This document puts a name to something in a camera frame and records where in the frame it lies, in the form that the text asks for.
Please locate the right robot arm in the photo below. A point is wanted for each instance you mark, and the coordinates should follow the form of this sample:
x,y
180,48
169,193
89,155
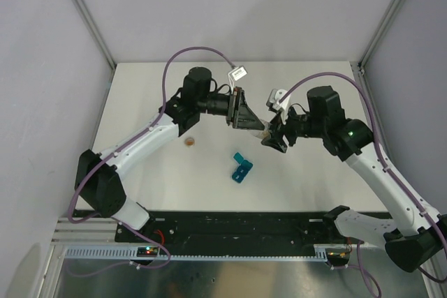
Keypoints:
x,y
415,232

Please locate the aluminium frame post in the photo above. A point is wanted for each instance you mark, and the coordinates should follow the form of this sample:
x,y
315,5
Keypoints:
x,y
94,31
385,23

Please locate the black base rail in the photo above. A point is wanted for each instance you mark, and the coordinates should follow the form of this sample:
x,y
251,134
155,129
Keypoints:
x,y
239,234

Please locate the teal weekly pill organizer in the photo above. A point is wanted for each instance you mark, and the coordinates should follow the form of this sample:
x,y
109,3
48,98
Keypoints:
x,y
243,168

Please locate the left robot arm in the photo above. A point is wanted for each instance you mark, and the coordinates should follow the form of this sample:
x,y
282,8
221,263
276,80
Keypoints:
x,y
100,175

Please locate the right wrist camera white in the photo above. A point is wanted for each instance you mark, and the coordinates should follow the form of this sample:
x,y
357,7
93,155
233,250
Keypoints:
x,y
278,102

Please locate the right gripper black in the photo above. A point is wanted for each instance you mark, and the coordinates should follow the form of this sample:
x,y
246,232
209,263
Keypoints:
x,y
277,133

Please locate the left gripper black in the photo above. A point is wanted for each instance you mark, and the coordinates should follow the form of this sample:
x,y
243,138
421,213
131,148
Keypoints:
x,y
239,114

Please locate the gold bottle cap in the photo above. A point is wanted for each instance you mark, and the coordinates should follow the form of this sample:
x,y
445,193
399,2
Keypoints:
x,y
189,141

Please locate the right aluminium frame post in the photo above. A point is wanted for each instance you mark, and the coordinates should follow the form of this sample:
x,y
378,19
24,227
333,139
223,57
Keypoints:
x,y
385,23

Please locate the left aluminium frame post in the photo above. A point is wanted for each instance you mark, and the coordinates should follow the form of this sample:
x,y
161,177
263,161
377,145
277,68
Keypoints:
x,y
94,31

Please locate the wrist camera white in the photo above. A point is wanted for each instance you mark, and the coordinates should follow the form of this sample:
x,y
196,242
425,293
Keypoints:
x,y
235,74
278,102

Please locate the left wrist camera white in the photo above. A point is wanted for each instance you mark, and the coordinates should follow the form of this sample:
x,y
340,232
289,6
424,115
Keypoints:
x,y
235,74

